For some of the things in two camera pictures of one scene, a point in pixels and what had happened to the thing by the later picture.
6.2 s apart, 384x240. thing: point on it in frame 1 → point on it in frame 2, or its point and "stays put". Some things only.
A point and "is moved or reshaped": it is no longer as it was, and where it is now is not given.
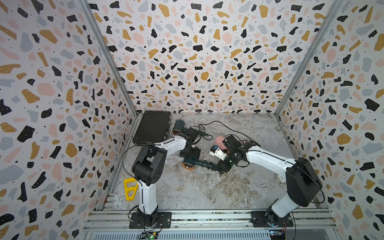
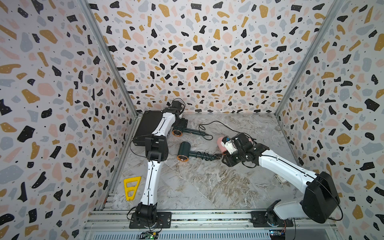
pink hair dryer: x=218 y=141 stays put
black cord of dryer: x=210 y=165 → x=207 y=157
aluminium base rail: x=233 y=225 stays put
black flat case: x=154 y=127 stays put
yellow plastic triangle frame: x=130 y=189 stays put
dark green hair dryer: x=189 y=163 is moved or reshaped
